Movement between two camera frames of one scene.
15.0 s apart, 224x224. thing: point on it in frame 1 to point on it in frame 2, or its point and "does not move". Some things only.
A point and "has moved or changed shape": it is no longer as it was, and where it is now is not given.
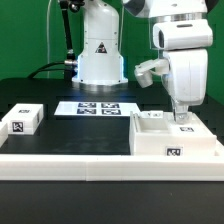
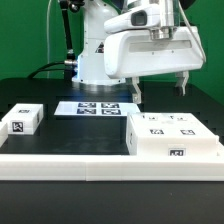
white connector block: [152, 114] has moved or changed shape
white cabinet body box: [157, 133] does not move
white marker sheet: [97, 108] does not move
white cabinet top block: [24, 118] does not move
